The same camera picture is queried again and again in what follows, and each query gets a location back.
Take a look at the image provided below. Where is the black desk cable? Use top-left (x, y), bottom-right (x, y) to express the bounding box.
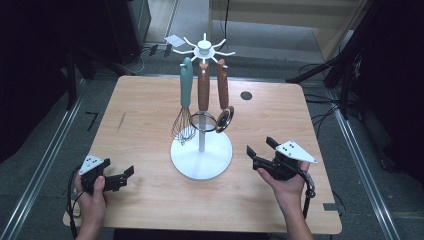
top-left (219, 0), bottom-right (232, 50)

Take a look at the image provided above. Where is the bundle of black floor cables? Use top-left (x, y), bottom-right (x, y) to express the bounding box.
top-left (301, 61), bottom-right (345, 138)

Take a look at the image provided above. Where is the black metal stand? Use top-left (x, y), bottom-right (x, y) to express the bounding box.
top-left (285, 0), bottom-right (371, 88)

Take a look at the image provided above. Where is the light wooden desk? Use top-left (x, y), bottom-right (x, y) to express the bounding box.
top-left (209, 0), bottom-right (369, 63)

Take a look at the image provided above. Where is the whisk with teal handle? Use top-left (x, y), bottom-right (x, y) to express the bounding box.
top-left (170, 56), bottom-right (198, 146)

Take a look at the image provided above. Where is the mesh strainer with wooden handle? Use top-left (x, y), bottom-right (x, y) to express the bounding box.
top-left (188, 60), bottom-right (218, 133)

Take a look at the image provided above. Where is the white paper sheet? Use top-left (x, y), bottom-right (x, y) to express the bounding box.
top-left (163, 34), bottom-right (186, 48)

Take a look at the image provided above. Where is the metal floor rail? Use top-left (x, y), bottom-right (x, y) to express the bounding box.
top-left (0, 96), bottom-right (85, 240)
top-left (328, 93), bottom-right (403, 240)

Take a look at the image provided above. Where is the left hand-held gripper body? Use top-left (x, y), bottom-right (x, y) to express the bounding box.
top-left (78, 154), bottom-right (112, 195)

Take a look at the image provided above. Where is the person's right hand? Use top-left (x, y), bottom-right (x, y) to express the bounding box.
top-left (256, 161), bottom-right (311, 210)

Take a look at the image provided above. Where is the left hand-held gripper black cable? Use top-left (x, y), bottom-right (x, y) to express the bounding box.
top-left (65, 165), bottom-right (85, 240)

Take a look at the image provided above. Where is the person's left hand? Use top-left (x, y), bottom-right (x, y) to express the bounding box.
top-left (74, 174), bottom-right (110, 232)

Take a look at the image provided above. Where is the hand-held gripper black cable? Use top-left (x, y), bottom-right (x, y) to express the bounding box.
top-left (65, 165), bottom-right (85, 240)
top-left (300, 168), bottom-right (317, 221)

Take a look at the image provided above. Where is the white floor cable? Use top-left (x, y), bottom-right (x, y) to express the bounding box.
top-left (132, 49), bottom-right (147, 75)

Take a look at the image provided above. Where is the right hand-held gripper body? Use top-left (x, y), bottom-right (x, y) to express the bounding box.
top-left (262, 139), bottom-right (319, 183)

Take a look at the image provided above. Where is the black cabinet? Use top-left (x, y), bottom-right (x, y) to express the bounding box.
top-left (105, 0), bottom-right (152, 65)

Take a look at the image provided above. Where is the white utensil rack stand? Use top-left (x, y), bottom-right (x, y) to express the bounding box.
top-left (170, 32), bottom-right (236, 181)

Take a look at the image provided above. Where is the right hand-held gripper black cable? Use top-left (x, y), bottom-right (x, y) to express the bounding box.
top-left (300, 168), bottom-right (317, 221)

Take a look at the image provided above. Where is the round metal utensil wooden handle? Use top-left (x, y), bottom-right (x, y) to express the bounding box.
top-left (214, 58), bottom-right (235, 134)

